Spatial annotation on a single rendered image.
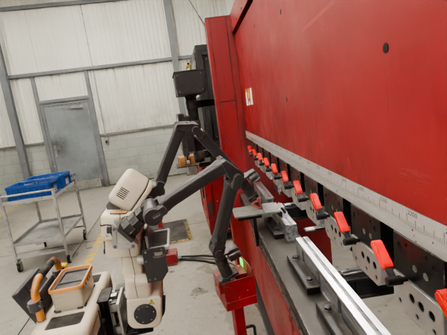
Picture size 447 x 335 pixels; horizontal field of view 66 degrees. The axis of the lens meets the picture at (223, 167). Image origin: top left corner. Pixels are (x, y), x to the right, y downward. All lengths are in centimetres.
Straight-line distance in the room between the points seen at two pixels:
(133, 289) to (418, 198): 133
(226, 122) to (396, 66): 220
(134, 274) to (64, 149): 753
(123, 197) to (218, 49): 163
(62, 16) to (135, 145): 332
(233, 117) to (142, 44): 625
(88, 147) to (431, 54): 860
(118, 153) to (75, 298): 727
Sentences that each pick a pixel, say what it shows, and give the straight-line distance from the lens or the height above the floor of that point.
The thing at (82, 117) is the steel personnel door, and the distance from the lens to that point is 895.
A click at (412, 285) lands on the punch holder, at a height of 125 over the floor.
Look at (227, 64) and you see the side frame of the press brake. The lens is 283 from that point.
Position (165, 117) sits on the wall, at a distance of 871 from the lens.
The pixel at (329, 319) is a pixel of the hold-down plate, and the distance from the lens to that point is 127.
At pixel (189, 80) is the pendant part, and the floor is 186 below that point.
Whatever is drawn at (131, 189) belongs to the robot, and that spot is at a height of 132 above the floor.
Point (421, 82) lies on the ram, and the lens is 66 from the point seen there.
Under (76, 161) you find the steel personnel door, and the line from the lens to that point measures 908.
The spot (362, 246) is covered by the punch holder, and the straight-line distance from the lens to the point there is 94.
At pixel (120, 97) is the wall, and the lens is 880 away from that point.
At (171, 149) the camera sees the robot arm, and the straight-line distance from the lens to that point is 180.
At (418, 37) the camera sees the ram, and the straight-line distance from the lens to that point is 66.
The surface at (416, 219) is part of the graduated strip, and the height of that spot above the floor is 139.
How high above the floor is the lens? 164
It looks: 10 degrees down
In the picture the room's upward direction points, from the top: 8 degrees counter-clockwise
